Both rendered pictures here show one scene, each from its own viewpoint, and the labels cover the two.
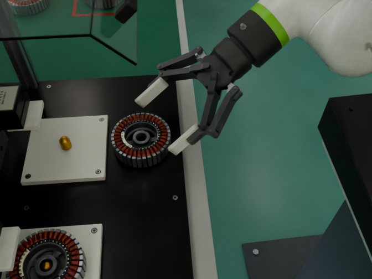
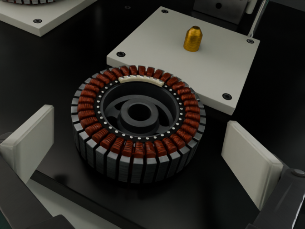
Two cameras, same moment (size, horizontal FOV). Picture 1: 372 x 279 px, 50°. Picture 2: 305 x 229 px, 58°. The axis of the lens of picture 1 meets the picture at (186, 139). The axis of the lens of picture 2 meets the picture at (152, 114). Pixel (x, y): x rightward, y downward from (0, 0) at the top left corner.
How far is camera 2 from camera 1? 0.70 m
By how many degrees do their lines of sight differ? 65
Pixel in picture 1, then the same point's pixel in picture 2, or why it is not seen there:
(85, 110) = (263, 97)
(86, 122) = (230, 79)
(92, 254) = (11, 10)
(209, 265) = not seen: outside the picture
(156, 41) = not seen: outside the picture
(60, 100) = (297, 81)
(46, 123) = (246, 46)
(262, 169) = not seen: outside the picture
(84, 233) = (44, 15)
